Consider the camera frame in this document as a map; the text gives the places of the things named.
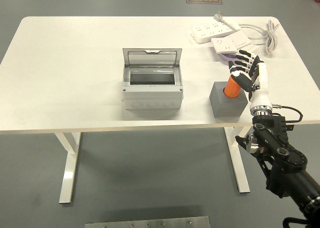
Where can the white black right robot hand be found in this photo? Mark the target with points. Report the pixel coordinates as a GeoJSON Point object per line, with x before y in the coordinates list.
{"type": "Point", "coordinates": [262, 78]}

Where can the orange cylindrical battery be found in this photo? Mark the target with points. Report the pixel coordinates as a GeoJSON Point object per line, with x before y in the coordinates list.
{"type": "Point", "coordinates": [231, 90]}

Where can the white plastic enclosure box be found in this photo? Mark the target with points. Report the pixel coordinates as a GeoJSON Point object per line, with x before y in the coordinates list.
{"type": "Point", "coordinates": [152, 95]}

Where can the smoky transparent hinged lid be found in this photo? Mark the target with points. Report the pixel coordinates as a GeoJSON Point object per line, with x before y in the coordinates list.
{"type": "Point", "coordinates": [152, 58]}

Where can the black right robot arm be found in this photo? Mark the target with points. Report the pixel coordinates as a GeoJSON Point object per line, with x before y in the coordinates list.
{"type": "Point", "coordinates": [287, 158]}

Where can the white stacked panel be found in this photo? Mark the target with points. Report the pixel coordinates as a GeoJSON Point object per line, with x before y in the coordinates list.
{"type": "Point", "coordinates": [250, 47]}

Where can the purple round dish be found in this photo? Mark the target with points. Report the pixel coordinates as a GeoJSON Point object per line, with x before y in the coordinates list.
{"type": "Point", "coordinates": [226, 56]}

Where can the grey block with round hole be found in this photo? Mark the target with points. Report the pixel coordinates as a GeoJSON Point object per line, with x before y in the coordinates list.
{"type": "Point", "coordinates": [225, 108]}

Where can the black table control panel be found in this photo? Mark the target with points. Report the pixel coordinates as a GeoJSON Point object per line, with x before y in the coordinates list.
{"type": "Point", "coordinates": [289, 127]}

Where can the white power strip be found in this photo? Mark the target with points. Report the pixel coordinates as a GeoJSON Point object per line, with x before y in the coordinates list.
{"type": "Point", "coordinates": [207, 33]}

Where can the white table leg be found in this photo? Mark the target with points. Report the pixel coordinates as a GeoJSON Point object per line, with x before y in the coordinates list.
{"type": "Point", "coordinates": [240, 168]}
{"type": "Point", "coordinates": [68, 168]}

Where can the white wall switch panel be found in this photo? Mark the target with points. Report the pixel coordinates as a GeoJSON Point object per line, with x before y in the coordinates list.
{"type": "Point", "coordinates": [241, 39]}

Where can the white wall socket panel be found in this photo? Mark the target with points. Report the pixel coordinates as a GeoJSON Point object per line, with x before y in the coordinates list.
{"type": "Point", "coordinates": [223, 45]}

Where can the grey metal base plate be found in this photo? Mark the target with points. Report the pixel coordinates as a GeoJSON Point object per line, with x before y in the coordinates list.
{"type": "Point", "coordinates": [147, 223]}

